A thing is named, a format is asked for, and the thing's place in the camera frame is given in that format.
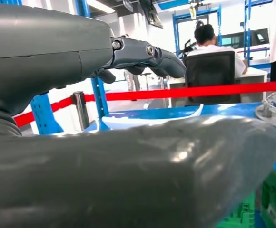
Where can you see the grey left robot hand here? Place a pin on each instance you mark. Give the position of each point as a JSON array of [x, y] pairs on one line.
[[128, 176]]

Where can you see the red barrier belt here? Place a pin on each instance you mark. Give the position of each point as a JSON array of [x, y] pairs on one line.
[[23, 118], [199, 91]]

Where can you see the black office chair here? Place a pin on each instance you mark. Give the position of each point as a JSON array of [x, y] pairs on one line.
[[209, 70]]

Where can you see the black car body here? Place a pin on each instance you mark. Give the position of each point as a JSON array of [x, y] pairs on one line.
[[243, 39]]

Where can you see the blue background rack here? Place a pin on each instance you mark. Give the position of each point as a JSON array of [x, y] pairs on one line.
[[247, 31]]

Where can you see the chrome stanchion post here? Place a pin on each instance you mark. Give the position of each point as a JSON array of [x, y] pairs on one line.
[[81, 110]]

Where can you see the blue gantry frame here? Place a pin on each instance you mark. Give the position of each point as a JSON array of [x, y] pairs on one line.
[[176, 34]]

